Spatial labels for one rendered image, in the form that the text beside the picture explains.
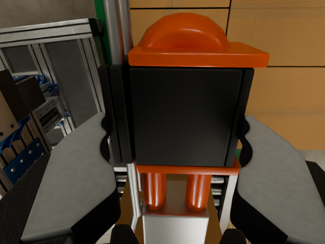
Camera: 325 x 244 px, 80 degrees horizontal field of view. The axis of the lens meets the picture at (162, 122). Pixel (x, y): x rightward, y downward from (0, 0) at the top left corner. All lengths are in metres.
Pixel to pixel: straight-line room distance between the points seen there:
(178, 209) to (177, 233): 0.03
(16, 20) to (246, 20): 1.33
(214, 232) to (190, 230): 0.63
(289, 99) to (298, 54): 0.18
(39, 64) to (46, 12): 0.33
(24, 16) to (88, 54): 0.54
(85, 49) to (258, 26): 0.84
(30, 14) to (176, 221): 1.50
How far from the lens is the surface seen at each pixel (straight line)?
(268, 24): 0.86
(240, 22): 0.83
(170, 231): 0.21
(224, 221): 1.33
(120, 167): 1.00
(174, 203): 0.20
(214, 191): 1.20
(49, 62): 1.31
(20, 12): 1.61
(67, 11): 1.47
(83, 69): 1.26
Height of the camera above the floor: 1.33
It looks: 61 degrees down
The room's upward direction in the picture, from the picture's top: 176 degrees counter-clockwise
